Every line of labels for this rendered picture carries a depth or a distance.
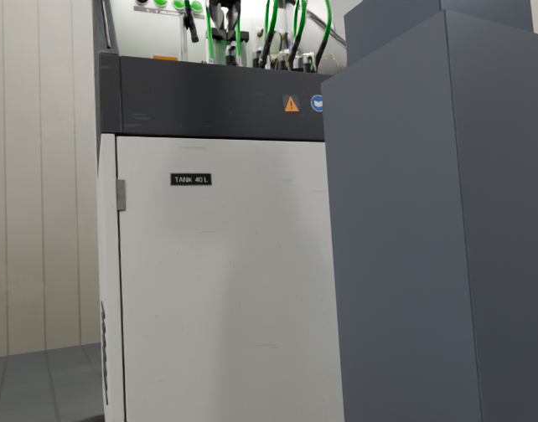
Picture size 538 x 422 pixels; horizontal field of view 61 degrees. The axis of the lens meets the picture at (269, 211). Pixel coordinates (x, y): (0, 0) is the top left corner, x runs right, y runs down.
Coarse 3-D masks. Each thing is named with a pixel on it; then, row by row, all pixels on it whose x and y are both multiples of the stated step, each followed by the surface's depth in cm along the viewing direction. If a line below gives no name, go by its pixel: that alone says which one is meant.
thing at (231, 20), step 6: (234, 6) 121; (228, 12) 122; (234, 12) 121; (228, 18) 122; (234, 18) 120; (228, 24) 122; (234, 24) 120; (228, 30) 122; (234, 30) 122; (228, 36) 122
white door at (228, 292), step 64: (128, 192) 89; (192, 192) 93; (256, 192) 98; (320, 192) 104; (128, 256) 88; (192, 256) 92; (256, 256) 97; (320, 256) 102; (128, 320) 86; (192, 320) 91; (256, 320) 96; (320, 320) 101; (128, 384) 85; (192, 384) 90; (256, 384) 94; (320, 384) 99
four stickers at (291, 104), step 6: (282, 96) 103; (288, 96) 103; (294, 96) 104; (312, 96) 105; (318, 96) 106; (288, 102) 103; (294, 102) 103; (312, 102) 105; (318, 102) 106; (288, 108) 103; (294, 108) 103; (312, 108) 105; (318, 108) 106
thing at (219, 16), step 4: (220, 4) 119; (216, 8) 121; (220, 8) 119; (216, 12) 121; (220, 12) 119; (216, 16) 121; (220, 16) 119; (224, 16) 117; (216, 20) 121; (220, 20) 119; (216, 24) 121; (220, 24) 120; (224, 24) 121; (220, 28) 121; (224, 28) 121; (220, 32) 121; (224, 32) 121; (224, 36) 121
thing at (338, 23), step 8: (296, 0) 167; (312, 0) 156; (320, 0) 150; (336, 0) 147; (344, 0) 148; (352, 0) 150; (360, 0) 151; (312, 8) 156; (320, 8) 150; (336, 8) 146; (344, 8) 147; (320, 16) 151; (336, 16) 145; (336, 24) 143; (336, 32) 142; (344, 32) 143
